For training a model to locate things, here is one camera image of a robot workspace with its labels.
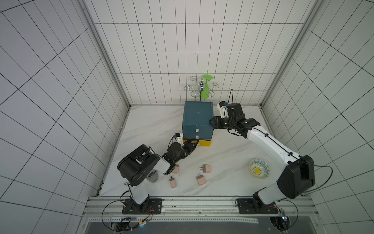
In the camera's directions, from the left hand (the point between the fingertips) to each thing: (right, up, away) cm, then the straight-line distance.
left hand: (197, 143), depth 88 cm
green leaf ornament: (+6, +33, +12) cm, 36 cm away
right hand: (+6, +14, -5) cm, 16 cm away
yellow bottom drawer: (+3, -1, +4) cm, 5 cm away
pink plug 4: (+1, -20, -6) cm, 21 cm away
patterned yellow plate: (+37, -15, -2) cm, 40 cm away
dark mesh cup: (-23, -14, -16) cm, 32 cm away
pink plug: (-12, -10, -15) cm, 21 cm away
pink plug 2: (+6, -15, -3) cm, 16 cm away
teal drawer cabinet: (-1, +12, -6) cm, 13 cm away
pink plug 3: (-14, -20, -10) cm, 26 cm away
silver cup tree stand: (0, +35, +6) cm, 36 cm away
